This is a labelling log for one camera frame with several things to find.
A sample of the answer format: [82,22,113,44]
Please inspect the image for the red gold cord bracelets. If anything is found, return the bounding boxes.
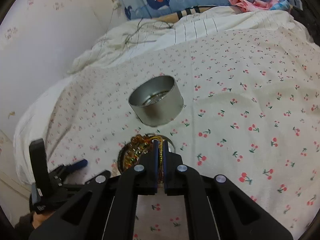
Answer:
[123,134,166,181]

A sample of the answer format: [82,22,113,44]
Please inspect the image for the left hand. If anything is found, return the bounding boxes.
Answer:
[14,211,54,239]

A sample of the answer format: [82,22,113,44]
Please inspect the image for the round silver metal tin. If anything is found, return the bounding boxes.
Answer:
[128,75,184,127]

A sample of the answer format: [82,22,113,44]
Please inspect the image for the cherry print bed sheet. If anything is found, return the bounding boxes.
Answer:
[46,28,319,239]

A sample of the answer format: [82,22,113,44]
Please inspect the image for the white striped duvet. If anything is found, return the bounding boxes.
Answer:
[68,6,295,74]

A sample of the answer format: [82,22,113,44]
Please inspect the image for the tan striped pillow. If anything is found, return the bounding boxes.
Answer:
[153,6,213,23]

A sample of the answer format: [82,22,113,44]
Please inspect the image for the pink crumpled cloth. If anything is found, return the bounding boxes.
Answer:
[226,0,278,13]

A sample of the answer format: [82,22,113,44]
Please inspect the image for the thin black cable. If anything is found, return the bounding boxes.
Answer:
[125,17,175,46]

